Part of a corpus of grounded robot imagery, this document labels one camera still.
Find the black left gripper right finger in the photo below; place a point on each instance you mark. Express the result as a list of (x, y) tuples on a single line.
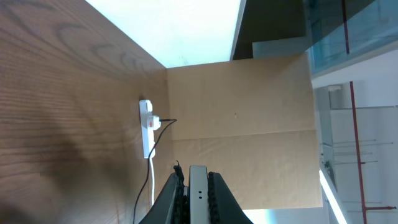
[(223, 207)]

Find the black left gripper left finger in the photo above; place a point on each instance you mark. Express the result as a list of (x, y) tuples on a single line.
[(171, 206)]

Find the white USB charger plug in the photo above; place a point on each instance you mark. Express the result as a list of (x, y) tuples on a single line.
[(154, 122)]

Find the white power strip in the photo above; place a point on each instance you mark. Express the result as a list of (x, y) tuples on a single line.
[(147, 129)]

